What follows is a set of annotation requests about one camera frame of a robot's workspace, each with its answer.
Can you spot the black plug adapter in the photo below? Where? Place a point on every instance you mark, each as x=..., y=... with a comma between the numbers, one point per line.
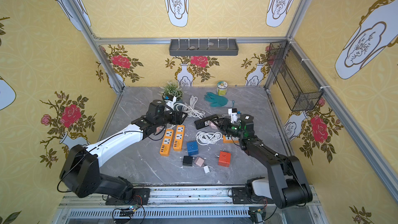
x=187, y=161

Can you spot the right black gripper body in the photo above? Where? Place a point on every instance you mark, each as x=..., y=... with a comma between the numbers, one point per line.
x=218, y=124

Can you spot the green glove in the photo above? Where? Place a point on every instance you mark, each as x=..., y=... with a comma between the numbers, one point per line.
x=217, y=100

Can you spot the red cube adapter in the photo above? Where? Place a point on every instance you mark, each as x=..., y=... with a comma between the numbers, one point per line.
x=224, y=159

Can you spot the potted green plant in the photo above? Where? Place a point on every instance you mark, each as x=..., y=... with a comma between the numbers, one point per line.
x=171, y=90

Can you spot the small pink plug adapter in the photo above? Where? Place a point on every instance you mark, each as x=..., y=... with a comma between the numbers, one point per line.
x=213, y=126

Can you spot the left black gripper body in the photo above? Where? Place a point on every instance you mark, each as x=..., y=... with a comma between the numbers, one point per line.
x=177, y=117

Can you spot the grey wall shelf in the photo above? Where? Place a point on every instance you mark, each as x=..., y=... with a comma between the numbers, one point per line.
x=203, y=47

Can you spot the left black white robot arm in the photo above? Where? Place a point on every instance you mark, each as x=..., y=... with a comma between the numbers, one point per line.
x=81, y=171

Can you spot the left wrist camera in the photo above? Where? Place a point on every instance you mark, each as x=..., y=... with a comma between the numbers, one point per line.
x=158, y=108

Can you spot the small white plug adapter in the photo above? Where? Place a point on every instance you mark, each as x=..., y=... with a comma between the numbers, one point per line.
x=206, y=169

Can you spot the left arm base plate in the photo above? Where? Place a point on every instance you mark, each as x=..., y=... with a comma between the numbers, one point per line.
x=140, y=196

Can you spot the black wire basket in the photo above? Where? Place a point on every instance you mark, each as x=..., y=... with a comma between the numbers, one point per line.
x=299, y=86

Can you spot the orange power strip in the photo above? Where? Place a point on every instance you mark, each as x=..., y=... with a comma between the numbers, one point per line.
x=167, y=143
x=178, y=139
x=230, y=139

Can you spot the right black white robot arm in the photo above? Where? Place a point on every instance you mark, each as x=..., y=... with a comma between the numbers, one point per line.
x=288, y=185

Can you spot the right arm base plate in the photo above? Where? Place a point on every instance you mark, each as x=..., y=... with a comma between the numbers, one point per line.
x=241, y=195

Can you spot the blue cube adapter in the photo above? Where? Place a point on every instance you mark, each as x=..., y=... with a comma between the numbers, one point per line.
x=192, y=148

